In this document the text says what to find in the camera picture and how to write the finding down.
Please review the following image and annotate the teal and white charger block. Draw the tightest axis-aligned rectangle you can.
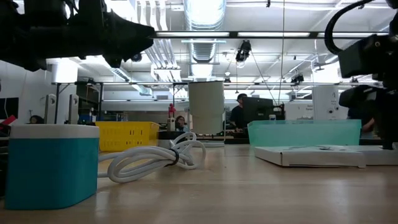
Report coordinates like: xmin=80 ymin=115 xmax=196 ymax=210
xmin=4 ymin=124 xmax=100 ymax=210

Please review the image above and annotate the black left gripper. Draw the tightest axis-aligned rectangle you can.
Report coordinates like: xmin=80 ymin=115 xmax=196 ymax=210
xmin=74 ymin=0 xmax=156 ymax=68

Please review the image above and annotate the black computer monitor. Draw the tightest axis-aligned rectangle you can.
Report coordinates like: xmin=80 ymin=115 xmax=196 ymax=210
xmin=242 ymin=96 xmax=275 ymax=127

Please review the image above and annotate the yellow plastic bin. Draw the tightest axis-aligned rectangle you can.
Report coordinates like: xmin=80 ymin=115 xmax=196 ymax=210
xmin=95 ymin=121 xmax=161 ymax=152

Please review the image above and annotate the black overhead light bar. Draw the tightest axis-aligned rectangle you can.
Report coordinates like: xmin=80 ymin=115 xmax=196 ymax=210
xmin=150 ymin=30 xmax=391 ymax=40

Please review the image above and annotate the grey upright post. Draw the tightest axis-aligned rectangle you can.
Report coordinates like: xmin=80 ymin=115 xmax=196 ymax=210
xmin=44 ymin=93 xmax=57 ymax=125
xmin=68 ymin=93 xmax=80 ymax=125

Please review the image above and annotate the black cable tie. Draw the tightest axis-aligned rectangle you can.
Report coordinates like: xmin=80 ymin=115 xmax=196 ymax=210
xmin=164 ymin=148 xmax=180 ymax=167

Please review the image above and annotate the tall cylindrical cup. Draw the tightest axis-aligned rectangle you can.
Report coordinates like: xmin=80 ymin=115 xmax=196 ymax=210
xmin=187 ymin=80 xmax=226 ymax=148

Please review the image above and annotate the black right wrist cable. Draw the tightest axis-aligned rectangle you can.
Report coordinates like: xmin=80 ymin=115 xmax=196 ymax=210
xmin=324 ymin=0 xmax=376 ymax=56

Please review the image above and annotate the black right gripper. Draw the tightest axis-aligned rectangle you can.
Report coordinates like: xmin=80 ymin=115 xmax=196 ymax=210
xmin=338 ymin=32 xmax=398 ymax=108

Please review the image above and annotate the black overhead camera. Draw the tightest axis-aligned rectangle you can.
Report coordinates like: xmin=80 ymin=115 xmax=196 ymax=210
xmin=235 ymin=39 xmax=252 ymax=63

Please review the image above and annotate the red-capped bottle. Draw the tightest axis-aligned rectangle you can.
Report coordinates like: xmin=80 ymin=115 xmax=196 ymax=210
xmin=167 ymin=103 xmax=177 ymax=132

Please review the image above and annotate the white cardboard box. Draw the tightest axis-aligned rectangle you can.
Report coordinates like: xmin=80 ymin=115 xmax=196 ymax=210
xmin=323 ymin=144 xmax=398 ymax=166
xmin=254 ymin=144 xmax=367 ymax=169

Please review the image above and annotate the red object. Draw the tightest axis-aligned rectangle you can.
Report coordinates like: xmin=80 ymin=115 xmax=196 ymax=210
xmin=0 ymin=114 xmax=17 ymax=127

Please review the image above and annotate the white cable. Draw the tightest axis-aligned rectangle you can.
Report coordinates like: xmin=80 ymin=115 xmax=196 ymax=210
xmin=98 ymin=132 xmax=207 ymax=184

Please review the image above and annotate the teal translucent plastic bin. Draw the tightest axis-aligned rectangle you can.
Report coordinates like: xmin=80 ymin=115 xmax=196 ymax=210
xmin=247 ymin=119 xmax=363 ymax=147

